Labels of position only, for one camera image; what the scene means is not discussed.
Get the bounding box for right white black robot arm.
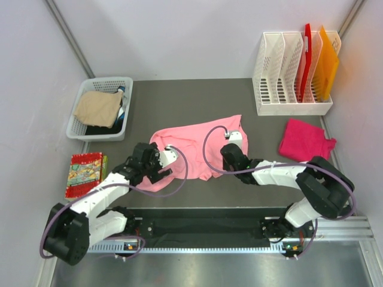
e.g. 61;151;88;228
220;143;355;238

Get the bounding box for light pink t shirt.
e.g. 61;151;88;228
150;115;248;181

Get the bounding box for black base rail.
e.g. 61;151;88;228
115;207;314;248

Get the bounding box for red colourful book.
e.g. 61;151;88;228
65;152;108;201

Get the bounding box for white mesh file organizer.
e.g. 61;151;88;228
252;32;333;116

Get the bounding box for dark clothes in basket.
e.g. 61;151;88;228
85;86;127;135

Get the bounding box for white plastic laundry basket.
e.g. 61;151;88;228
66;77;133;142

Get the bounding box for folded magenta t shirt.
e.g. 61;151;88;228
278;118;337;162

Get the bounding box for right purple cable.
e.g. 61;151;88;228
202;126;357;220

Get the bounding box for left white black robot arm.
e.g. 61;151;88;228
39;143;178;265

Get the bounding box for orange plastic folder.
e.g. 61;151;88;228
312;26;340;102

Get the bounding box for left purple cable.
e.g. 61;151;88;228
39;145;189;259

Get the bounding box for red plastic folder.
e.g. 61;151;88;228
299;23;312;102

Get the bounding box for purple cable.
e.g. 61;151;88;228
39;145;189;259
202;126;357;220

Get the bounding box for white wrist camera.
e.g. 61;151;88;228
224;130;243;148
159;145;178;167

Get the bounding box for beige folded t shirt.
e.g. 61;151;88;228
74;91;123;128

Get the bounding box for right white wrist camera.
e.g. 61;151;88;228
224;130;243;148

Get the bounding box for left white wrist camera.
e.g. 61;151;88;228
159;145;178;167

